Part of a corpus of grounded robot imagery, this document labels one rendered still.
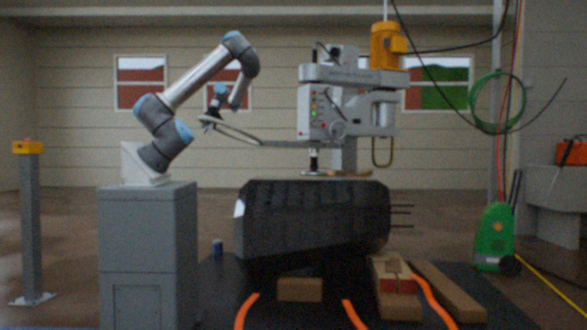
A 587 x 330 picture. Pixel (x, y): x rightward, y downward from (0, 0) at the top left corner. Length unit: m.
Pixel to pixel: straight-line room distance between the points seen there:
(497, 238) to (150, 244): 2.71
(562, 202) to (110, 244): 4.08
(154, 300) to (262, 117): 7.35
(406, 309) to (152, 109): 1.85
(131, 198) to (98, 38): 8.84
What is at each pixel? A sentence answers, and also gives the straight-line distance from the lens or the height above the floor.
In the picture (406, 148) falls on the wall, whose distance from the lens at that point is 9.36.
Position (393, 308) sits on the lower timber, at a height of 0.09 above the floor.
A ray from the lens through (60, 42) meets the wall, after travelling 11.09.
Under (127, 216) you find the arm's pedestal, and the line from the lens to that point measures 1.98.
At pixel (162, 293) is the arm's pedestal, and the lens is 2.02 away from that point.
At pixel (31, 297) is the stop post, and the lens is 3.11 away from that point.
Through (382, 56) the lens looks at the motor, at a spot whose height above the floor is 1.80.
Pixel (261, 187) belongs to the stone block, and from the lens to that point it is 2.72.
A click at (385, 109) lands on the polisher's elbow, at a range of 3.08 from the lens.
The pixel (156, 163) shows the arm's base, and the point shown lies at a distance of 2.02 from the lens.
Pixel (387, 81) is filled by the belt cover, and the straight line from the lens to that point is 3.06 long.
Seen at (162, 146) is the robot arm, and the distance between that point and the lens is 2.01.
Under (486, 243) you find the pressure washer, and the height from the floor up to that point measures 0.25.
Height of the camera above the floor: 1.06
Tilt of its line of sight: 3 degrees down
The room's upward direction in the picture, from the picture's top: straight up
